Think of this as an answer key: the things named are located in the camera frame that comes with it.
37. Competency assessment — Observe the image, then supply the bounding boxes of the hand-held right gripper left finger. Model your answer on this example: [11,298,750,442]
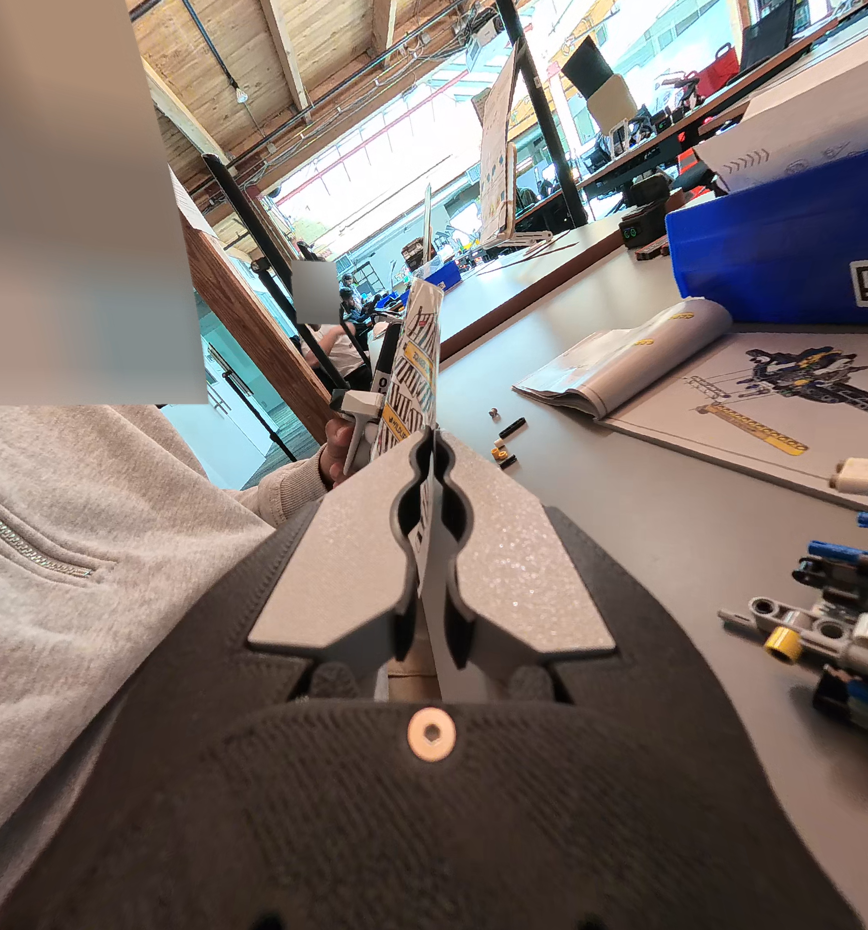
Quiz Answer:
[247,429,435,666]

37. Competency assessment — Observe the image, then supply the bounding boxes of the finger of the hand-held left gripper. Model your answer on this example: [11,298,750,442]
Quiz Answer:
[330,389,386,424]

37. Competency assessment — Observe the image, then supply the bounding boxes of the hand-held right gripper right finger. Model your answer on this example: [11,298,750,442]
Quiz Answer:
[434,432,618,675]

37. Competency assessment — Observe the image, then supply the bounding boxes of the zebra striped sticker sheet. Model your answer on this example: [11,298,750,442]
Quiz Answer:
[371,279,489,704]

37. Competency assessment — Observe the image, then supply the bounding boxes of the person's left forearm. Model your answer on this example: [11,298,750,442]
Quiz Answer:
[241,447,333,527]

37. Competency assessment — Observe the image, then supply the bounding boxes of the partly built lego model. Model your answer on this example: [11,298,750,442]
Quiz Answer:
[717,429,868,738]

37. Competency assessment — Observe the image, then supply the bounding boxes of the person's left hand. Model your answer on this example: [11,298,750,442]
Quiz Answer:
[319,420,358,489]

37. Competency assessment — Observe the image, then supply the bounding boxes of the plain blue storage bin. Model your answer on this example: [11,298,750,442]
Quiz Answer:
[418,256,467,292]

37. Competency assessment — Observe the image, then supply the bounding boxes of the black slanted pole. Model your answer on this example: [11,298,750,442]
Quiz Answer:
[201,153,351,393]

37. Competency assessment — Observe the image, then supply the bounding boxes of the open instruction booklet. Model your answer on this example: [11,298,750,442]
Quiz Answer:
[512,296,868,510]

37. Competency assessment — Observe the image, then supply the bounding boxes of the black steel column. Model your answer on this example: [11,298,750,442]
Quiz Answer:
[496,0,589,226]

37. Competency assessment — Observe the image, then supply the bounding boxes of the black device with green logo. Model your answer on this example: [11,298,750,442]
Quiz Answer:
[619,178,673,251]

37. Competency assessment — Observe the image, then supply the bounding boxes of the blue storage bin with tag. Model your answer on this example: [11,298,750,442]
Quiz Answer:
[665,141,868,324]

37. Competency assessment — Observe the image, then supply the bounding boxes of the stack of white booklets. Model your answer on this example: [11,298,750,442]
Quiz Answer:
[696,54,868,193]

